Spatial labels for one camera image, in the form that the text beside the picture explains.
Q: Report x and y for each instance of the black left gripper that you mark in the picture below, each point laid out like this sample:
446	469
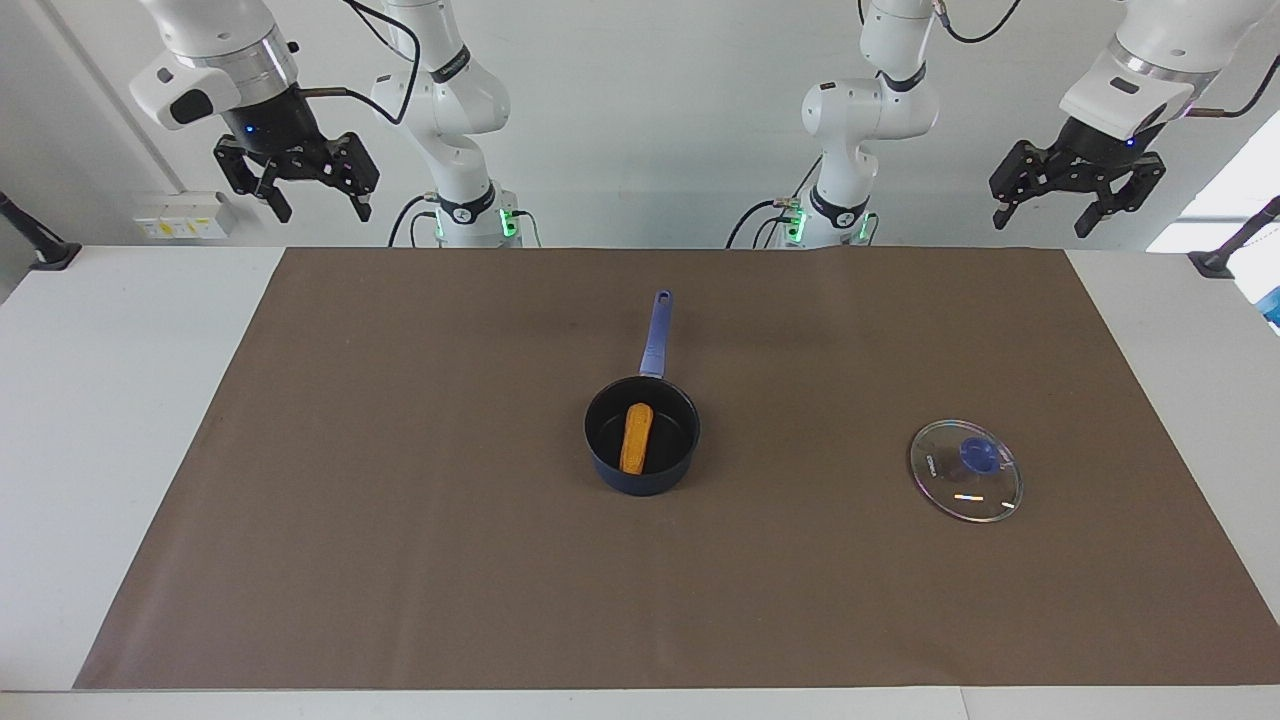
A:
1095	155

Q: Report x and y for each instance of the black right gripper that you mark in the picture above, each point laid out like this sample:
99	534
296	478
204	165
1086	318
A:
280	130

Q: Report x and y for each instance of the glass lid with purple knob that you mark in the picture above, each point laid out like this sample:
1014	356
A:
965	485

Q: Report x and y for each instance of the yellow toy corn cob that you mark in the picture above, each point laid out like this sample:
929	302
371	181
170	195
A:
636	440

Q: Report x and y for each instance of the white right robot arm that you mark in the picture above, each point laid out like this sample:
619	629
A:
460	100

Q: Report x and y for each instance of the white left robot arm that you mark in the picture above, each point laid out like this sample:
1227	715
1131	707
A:
870	110

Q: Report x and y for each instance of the blue box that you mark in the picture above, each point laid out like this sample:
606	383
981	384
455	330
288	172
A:
1272	308

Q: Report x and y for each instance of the brown paper table mat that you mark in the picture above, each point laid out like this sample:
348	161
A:
400	580

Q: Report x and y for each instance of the white wall socket box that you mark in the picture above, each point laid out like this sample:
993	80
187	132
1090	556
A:
185	218

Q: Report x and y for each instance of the black camera stand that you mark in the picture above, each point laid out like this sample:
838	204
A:
1222	260
45	252

